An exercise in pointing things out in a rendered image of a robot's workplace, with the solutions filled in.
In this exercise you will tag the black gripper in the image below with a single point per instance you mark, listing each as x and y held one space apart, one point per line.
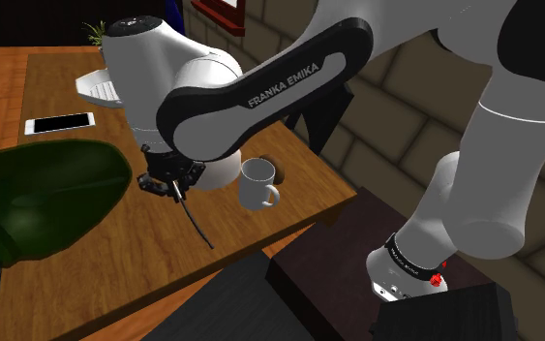
173 165

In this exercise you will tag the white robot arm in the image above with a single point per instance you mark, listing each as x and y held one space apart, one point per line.
498 156

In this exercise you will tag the thin black rod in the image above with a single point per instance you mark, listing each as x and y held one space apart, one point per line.
196 226

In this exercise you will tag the wooden desk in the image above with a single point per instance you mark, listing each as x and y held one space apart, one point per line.
125 255

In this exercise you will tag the white mug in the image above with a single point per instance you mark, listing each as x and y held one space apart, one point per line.
255 186

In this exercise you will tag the dark green chair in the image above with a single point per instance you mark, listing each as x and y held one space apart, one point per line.
50 189

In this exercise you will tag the white smartphone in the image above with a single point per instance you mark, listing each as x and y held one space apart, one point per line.
59 123

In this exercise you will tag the green potted plant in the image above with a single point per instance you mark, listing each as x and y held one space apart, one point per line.
96 34

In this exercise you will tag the dark robot stand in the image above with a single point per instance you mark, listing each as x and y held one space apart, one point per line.
328 264

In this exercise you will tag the red framed wall picture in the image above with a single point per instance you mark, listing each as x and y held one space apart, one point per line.
220 16

